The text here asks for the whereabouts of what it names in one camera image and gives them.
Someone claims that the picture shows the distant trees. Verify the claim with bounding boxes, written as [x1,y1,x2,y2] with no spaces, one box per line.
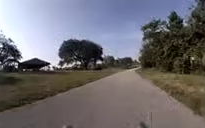
[101,54,140,70]

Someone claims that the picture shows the large broad-crowned tree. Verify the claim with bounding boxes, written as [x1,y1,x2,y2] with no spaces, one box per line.
[57,38,105,71]

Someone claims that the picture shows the grey paved path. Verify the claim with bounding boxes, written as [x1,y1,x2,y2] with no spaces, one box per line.
[0,67,205,128]

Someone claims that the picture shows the grass field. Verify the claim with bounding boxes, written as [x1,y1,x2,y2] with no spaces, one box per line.
[0,68,125,116]

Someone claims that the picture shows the dark open shelter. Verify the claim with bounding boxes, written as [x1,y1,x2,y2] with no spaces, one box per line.
[17,57,52,72]

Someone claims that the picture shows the row of trees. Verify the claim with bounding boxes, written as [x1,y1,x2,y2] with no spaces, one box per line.
[138,0,205,76]

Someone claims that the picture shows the dry grass verge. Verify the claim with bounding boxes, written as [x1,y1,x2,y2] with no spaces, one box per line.
[135,68,205,126]

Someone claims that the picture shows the spreading tree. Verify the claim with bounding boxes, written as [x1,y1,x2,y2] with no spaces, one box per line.
[0,28,24,73]

